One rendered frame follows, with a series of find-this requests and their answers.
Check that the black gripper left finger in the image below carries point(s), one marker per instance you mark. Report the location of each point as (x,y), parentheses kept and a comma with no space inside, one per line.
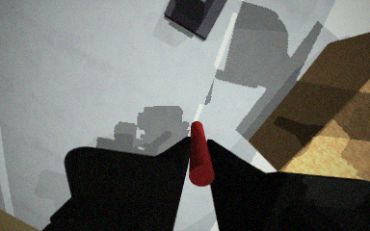
(157,180)

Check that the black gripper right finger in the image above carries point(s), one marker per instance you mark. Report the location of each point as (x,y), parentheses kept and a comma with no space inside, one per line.
(246,198)

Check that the red peg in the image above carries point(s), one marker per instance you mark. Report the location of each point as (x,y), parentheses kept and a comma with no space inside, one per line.
(201,172)

